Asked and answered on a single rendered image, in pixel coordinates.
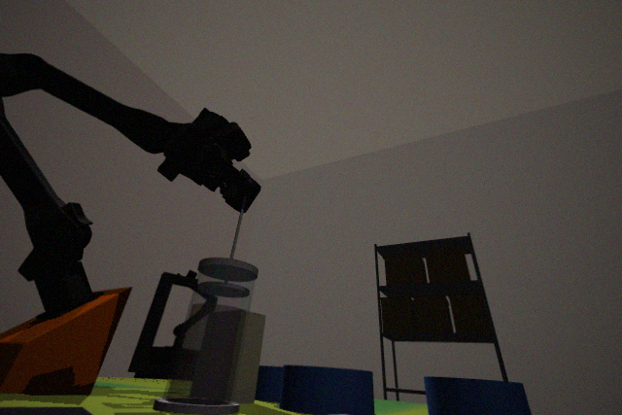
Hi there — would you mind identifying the blue cylinder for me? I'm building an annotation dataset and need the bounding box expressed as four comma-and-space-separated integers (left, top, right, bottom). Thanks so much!
255, 365, 283, 403
279, 364, 374, 415
424, 377, 532, 415

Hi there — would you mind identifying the glass french press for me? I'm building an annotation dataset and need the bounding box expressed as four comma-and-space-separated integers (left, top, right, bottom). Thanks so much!
127, 178, 259, 415

